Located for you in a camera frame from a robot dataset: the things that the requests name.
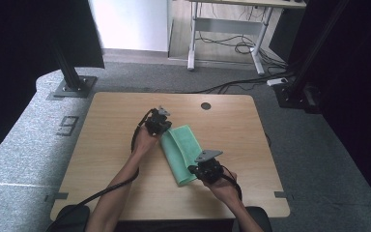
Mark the black metal stand with base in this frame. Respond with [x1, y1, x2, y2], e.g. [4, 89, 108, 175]
[48, 40, 99, 99]
[273, 0, 351, 114]

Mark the person's right hand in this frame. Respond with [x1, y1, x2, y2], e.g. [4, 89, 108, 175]
[202, 170, 243, 208]

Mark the green towel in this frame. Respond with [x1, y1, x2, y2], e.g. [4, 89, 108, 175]
[159, 125, 204, 188]

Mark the person's left leg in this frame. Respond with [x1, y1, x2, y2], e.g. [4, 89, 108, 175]
[50, 204, 92, 232]

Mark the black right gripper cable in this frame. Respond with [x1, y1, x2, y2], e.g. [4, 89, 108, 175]
[220, 165, 243, 202]

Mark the black curtain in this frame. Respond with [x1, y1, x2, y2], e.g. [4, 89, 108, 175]
[0, 0, 106, 169]
[285, 0, 371, 218]

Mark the long black floor cable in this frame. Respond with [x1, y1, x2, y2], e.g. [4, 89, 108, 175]
[191, 72, 296, 95]

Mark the white frame desk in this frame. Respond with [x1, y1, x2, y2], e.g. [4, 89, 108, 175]
[186, 0, 307, 76]

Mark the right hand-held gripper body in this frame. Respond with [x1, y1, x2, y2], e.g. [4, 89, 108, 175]
[194, 149, 225, 186]

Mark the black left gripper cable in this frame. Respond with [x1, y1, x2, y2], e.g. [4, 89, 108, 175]
[45, 108, 156, 232]

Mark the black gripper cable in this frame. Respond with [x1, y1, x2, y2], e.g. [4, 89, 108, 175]
[45, 108, 156, 232]
[220, 165, 243, 202]

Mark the white panel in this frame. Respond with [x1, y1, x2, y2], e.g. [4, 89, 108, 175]
[88, 0, 171, 53]

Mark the tangle of black floor cables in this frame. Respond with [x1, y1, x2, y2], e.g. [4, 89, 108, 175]
[195, 30, 288, 67]

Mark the person's leg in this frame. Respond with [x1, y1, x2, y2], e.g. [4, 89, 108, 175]
[50, 204, 92, 232]
[246, 206, 273, 232]

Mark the person's right leg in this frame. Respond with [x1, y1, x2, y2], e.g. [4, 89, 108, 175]
[246, 206, 273, 232]

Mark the person's left hand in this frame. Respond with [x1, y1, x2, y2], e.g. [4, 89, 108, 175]
[131, 125, 162, 158]

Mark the white power strip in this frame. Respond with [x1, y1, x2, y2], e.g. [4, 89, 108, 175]
[266, 77, 290, 87]

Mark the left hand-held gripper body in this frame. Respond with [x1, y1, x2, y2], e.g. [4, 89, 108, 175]
[144, 105, 174, 136]

